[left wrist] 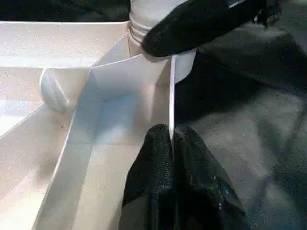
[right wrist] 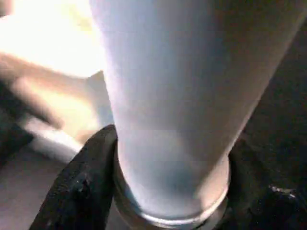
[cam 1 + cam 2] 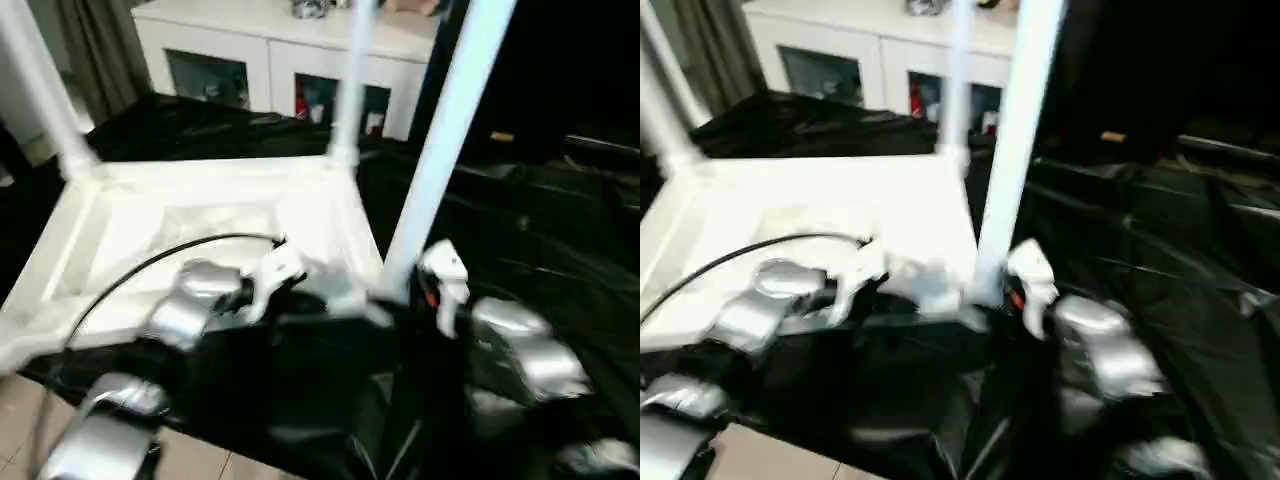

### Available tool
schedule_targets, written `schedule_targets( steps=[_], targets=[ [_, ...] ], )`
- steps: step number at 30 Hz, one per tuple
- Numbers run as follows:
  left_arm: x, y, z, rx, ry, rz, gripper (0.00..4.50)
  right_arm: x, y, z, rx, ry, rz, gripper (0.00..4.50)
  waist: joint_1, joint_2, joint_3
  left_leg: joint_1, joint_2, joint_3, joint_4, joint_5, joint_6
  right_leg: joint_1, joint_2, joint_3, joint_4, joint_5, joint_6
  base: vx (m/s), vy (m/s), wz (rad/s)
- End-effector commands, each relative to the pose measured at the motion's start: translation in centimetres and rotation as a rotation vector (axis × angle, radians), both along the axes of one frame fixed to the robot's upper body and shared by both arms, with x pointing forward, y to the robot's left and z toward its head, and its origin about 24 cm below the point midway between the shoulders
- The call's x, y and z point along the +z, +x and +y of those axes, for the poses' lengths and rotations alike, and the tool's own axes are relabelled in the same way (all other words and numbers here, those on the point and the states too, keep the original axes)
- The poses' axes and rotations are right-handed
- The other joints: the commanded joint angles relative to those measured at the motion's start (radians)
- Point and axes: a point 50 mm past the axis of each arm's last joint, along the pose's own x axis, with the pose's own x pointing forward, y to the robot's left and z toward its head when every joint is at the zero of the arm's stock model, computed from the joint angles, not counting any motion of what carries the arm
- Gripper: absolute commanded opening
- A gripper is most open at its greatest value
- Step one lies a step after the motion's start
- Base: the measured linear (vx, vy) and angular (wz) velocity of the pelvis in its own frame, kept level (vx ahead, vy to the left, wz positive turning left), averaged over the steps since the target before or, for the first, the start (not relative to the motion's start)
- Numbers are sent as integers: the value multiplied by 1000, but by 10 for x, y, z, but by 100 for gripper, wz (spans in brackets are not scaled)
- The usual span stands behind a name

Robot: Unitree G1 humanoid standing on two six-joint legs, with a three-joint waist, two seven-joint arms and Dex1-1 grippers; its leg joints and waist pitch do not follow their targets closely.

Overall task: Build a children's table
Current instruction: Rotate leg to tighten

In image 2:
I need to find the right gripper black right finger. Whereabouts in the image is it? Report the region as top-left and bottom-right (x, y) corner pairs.
(220, 138), (307, 230)

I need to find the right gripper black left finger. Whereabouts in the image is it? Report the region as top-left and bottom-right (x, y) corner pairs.
(28, 124), (119, 230)

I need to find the white plastic table top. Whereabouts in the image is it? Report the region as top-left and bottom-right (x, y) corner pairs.
(0, 0), (116, 163)

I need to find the white plastic table leg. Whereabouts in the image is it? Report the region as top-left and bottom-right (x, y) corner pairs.
(88, 0), (307, 230)

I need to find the black plastic mat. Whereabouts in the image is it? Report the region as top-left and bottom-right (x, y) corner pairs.
(0, 31), (307, 230)

